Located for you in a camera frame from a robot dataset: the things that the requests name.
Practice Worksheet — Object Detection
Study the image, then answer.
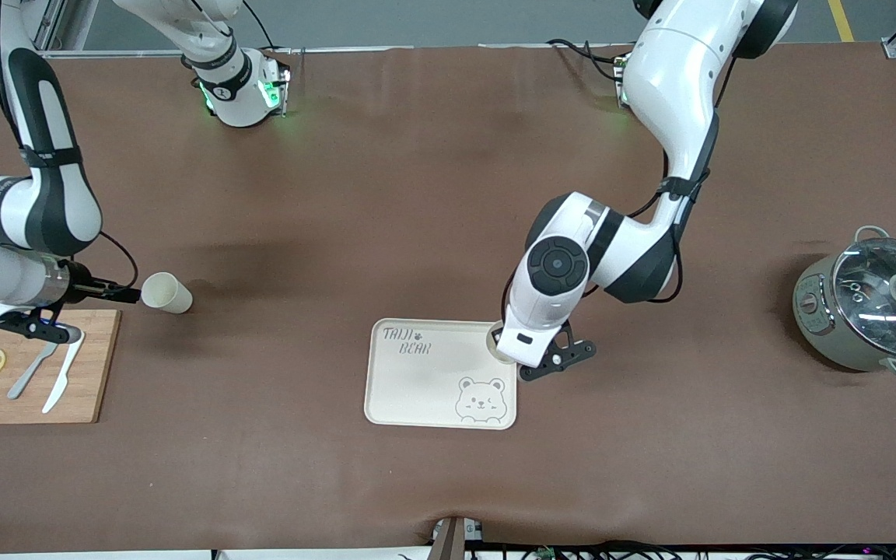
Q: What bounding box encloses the white plastic cup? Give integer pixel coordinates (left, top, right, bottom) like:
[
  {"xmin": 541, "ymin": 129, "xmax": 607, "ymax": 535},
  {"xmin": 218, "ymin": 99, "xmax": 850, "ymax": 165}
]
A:
[
  {"xmin": 141, "ymin": 272, "xmax": 193, "ymax": 315},
  {"xmin": 485, "ymin": 321, "xmax": 517, "ymax": 366}
]

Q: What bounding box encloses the cream tray with bear print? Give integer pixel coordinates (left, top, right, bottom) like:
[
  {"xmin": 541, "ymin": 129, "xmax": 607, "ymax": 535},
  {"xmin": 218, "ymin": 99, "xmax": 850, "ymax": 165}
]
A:
[{"xmin": 363, "ymin": 318, "xmax": 518, "ymax": 431}]

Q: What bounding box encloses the bamboo cutting board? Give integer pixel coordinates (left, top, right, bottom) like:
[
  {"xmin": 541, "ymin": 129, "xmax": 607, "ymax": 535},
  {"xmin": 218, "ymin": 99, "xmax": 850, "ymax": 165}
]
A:
[{"xmin": 0, "ymin": 310, "xmax": 122, "ymax": 425}]

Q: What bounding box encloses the white plastic knife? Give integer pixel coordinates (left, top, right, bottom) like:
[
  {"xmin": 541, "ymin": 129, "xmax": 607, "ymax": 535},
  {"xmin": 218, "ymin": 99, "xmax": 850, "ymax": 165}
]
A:
[{"xmin": 42, "ymin": 333, "xmax": 86, "ymax": 414}]

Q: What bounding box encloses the grey plastic knife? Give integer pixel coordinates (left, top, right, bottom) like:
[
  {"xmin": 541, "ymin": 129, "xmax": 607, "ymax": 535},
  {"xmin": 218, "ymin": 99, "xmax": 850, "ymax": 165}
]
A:
[{"xmin": 7, "ymin": 340, "xmax": 60, "ymax": 401}]

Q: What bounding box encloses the grey-green electric pot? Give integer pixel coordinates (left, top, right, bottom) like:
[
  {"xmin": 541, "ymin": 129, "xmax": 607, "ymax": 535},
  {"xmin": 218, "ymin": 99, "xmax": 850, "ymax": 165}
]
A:
[{"xmin": 793, "ymin": 226, "xmax": 896, "ymax": 380}]

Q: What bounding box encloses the glass pot lid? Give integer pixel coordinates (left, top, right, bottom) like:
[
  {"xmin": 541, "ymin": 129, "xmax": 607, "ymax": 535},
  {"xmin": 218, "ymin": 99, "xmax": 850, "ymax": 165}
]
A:
[{"xmin": 831, "ymin": 237, "xmax": 896, "ymax": 360}]

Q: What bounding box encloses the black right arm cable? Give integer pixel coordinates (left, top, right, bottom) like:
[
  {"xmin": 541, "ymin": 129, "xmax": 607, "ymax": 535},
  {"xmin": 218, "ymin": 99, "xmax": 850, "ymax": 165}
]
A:
[{"xmin": 98, "ymin": 231, "xmax": 140, "ymax": 292}]

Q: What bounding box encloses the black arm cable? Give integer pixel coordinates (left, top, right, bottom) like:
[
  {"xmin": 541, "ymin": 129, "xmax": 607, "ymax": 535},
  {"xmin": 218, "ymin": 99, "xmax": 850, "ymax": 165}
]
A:
[
  {"xmin": 584, "ymin": 148, "xmax": 686, "ymax": 306},
  {"xmin": 98, "ymin": 231, "xmax": 140, "ymax": 292}
]

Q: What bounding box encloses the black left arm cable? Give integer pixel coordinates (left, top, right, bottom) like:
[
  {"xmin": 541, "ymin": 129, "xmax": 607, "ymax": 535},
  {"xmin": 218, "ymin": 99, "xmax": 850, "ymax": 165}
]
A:
[{"xmin": 584, "ymin": 148, "xmax": 686, "ymax": 306}]

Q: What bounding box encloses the black base cable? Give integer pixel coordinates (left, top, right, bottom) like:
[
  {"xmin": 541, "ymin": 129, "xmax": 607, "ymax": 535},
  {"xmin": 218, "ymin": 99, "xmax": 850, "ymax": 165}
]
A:
[
  {"xmin": 242, "ymin": 0, "xmax": 278, "ymax": 51},
  {"xmin": 545, "ymin": 37, "xmax": 628, "ymax": 82}
]

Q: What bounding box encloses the silver table edge rail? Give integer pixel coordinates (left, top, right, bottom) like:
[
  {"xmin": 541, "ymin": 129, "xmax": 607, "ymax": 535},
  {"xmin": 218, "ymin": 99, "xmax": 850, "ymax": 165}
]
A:
[{"xmin": 40, "ymin": 43, "xmax": 635, "ymax": 59}]

